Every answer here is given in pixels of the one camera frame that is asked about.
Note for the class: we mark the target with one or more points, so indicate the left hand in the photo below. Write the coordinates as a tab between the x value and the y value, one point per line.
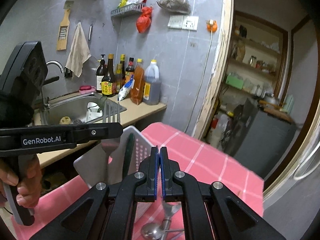
29	188

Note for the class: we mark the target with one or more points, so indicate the wooden grater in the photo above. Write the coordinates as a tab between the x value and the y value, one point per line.
64	27

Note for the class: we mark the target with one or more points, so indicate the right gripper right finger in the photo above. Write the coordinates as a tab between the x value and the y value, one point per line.
172	185

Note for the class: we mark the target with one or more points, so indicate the grey wall shelf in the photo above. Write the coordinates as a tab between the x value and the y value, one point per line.
127	10

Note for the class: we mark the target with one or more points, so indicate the orange sauce bottle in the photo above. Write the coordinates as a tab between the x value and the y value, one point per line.
136	93

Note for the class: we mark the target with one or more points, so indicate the green box on shelf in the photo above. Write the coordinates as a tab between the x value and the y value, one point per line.
234	82

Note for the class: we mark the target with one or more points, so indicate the steel sink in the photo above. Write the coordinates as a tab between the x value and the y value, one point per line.
74	108

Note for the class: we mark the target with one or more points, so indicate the black pump bottle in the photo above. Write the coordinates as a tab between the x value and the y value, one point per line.
100	73

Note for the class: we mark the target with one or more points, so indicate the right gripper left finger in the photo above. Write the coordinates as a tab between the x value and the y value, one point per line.
146	190

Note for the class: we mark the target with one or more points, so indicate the white drainer basket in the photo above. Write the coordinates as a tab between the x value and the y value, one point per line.
93	112

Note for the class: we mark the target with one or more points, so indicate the pink soap dish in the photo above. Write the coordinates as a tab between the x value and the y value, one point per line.
87	89

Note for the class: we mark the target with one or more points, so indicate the steel spoon blue handle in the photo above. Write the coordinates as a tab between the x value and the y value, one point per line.
156	231

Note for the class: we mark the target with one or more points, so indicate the dark grey cabinet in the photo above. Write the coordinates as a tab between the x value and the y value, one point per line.
257	139

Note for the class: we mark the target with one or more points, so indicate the large vinegar jug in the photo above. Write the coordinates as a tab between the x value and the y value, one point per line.
152	85

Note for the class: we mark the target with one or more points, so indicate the white perforated utensil holder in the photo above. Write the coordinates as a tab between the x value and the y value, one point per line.
97	166

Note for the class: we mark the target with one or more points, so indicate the blue white snack bag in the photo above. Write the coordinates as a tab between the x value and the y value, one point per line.
126	89

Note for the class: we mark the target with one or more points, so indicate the dark soy sauce bottle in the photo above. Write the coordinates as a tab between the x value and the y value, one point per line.
108	83

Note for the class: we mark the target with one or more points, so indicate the white wall socket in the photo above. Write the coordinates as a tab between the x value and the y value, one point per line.
182	22

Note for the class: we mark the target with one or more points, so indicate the orange wall hook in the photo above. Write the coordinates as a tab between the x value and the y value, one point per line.
211	26

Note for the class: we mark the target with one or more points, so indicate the beige hanging towel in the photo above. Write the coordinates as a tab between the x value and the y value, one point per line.
79	52

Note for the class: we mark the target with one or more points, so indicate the chrome faucet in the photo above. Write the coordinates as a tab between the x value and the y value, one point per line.
55	69

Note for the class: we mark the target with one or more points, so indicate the red plastic bag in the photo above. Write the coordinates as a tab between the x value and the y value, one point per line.
144	21

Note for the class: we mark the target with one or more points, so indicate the steel pot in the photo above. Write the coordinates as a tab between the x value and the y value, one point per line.
270	98

